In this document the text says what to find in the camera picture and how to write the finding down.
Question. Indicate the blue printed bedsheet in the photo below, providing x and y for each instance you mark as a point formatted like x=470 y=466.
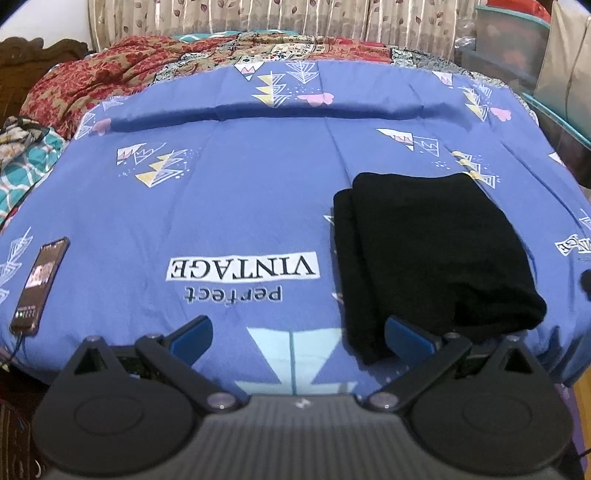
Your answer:
x=231 y=194

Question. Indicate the red floral blanket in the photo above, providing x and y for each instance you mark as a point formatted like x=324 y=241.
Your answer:
x=92 y=74

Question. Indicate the clear storage box teal lid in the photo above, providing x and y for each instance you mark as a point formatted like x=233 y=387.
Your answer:
x=568 y=138
x=508 y=46

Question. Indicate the black and white patterned cloth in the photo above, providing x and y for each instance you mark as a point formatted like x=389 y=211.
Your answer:
x=18 y=134

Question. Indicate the beige floral curtain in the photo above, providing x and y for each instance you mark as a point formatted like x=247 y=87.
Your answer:
x=277 y=16

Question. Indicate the carved wooden headboard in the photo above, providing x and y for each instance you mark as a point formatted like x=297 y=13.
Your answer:
x=27 y=69

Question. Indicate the teal patterned cloth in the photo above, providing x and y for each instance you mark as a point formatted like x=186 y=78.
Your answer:
x=25 y=170

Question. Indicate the red item on storage box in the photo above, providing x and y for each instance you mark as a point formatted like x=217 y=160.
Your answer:
x=517 y=8

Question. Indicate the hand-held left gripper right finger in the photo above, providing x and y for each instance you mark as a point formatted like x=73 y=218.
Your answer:
x=406 y=339

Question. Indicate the black pants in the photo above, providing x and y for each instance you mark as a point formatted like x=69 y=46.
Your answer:
x=415 y=249

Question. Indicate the smartphone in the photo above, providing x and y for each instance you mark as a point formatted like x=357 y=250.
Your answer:
x=41 y=281

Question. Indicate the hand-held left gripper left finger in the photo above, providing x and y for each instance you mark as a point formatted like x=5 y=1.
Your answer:
x=194 y=338

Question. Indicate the beige bag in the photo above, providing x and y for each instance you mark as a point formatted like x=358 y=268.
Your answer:
x=570 y=64

